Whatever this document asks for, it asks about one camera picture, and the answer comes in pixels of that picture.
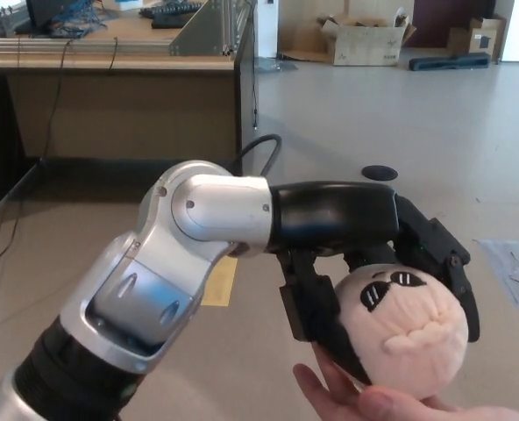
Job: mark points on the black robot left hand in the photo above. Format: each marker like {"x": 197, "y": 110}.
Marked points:
{"x": 338, "y": 210}

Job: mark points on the person's bare hand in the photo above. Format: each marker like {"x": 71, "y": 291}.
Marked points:
{"x": 351, "y": 403}

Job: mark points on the pink plush dumpling with sunglasses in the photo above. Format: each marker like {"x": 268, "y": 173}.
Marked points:
{"x": 417, "y": 333}

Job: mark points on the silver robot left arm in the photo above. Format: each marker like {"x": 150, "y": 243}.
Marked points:
{"x": 224, "y": 210}

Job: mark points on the black round floor cover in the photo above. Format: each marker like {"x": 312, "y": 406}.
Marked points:
{"x": 380, "y": 172}

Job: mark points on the yellow rectangular floor patch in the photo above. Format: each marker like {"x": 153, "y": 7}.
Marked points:
{"x": 222, "y": 285}

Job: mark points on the clear plastic bag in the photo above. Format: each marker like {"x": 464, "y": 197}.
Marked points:
{"x": 277, "y": 65}

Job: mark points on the large open cardboard box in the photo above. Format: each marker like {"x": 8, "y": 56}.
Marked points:
{"x": 367, "y": 46}

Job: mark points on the grey tape floor patch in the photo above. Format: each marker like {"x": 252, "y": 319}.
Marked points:
{"x": 502, "y": 265}

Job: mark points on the flat cardboard sheet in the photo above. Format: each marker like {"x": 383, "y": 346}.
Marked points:
{"x": 305, "y": 40}

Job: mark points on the dark blue flat bag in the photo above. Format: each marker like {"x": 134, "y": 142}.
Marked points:
{"x": 450, "y": 62}

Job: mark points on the small cardboard box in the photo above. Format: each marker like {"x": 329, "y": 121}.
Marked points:
{"x": 467, "y": 43}

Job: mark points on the dark red door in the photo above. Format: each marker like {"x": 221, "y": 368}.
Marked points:
{"x": 450, "y": 17}

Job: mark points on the wooden desk with dark panels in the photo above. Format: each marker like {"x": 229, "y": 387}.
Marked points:
{"x": 132, "y": 109}

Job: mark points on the black keyboard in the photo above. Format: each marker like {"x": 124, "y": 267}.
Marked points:
{"x": 172, "y": 22}
{"x": 169, "y": 8}

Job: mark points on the black monitor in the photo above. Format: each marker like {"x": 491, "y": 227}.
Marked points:
{"x": 42, "y": 13}

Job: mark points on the aluminium profile frame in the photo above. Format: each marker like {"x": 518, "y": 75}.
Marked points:
{"x": 209, "y": 28}

